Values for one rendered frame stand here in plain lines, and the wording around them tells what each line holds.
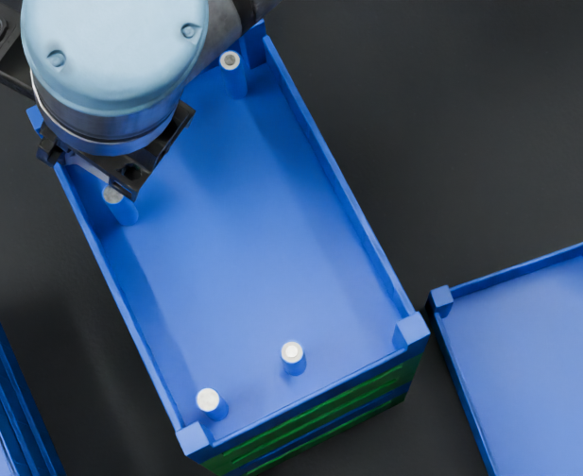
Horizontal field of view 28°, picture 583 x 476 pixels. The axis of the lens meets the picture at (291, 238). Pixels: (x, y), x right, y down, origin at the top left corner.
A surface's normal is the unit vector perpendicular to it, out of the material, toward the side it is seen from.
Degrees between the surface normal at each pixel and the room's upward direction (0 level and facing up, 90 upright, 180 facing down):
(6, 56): 15
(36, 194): 0
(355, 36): 0
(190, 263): 0
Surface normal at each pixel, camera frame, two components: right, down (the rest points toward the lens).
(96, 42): 0.11, -0.04
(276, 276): -0.04, -0.25
